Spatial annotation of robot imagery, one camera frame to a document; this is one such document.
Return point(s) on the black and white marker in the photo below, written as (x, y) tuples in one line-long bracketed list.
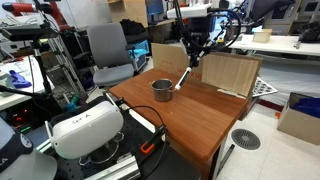
[(182, 78)]

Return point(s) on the blue contents of box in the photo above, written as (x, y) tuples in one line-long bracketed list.
[(308, 106)]

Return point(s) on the long white table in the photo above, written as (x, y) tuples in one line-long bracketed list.
[(276, 45)]

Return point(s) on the white VR headset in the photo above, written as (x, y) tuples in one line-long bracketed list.
[(87, 130)]

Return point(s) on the small wooden box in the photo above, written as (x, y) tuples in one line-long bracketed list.
[(262, 35)]

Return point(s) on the open cardboard box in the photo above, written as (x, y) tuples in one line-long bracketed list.
[(296, 126)]

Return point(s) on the black object on white table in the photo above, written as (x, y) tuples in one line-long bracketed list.
[(310, 33)]

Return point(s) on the blue glove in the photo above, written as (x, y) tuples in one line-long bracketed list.
[(19, 80)]

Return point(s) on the black electronics box with lights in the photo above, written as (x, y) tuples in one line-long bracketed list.
[(20, 120)]

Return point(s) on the aluminium extrusion rail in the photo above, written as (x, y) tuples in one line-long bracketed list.
[(115, 170)]

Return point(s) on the black and grey cap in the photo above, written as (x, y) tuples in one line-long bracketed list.
[(16, 156)]

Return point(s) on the metal rack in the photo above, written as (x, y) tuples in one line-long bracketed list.
[(65, 66)]

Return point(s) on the black monitor panel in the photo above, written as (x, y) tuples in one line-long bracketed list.
[(271, 10)]

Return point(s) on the white perforated tray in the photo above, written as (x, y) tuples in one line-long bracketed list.
[(263, 87)]

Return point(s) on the brown cardboard with red print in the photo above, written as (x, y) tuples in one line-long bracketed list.
[(170, 61)]

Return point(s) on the white side table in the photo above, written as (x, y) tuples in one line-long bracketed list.
[(16, 96)]

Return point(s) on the teal device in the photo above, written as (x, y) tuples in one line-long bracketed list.
[(140, 55)]

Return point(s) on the red robot arm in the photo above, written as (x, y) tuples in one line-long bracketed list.
[(23, 7)]

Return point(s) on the yellow emergency stop button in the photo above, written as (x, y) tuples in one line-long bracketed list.
[(220, 40)]

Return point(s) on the plywood board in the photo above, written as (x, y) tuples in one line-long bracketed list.
[(230, 73)]

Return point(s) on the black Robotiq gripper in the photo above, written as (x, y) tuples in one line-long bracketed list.
[(199, 33)]

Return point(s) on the grey office chair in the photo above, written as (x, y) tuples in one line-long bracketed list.
[(108, 46)]

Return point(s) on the black camera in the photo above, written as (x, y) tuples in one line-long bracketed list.
[(26, 32)]

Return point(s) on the black tripod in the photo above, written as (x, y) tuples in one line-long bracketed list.
[(41, 70)]

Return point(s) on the round floor drain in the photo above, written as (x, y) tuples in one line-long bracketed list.
[(246, 139)]

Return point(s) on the black table leg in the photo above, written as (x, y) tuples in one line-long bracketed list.
[(226, 158)]

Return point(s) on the black bag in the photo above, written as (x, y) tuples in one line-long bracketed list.
[(131, 26)]

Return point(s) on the black table edge clamp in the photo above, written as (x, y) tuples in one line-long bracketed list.
[(115, 100)]

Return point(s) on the small steel pot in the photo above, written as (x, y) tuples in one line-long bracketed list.
[(162, 93)]

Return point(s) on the orange and black clamp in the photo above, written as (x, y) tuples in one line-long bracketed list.
[(149, 144)]

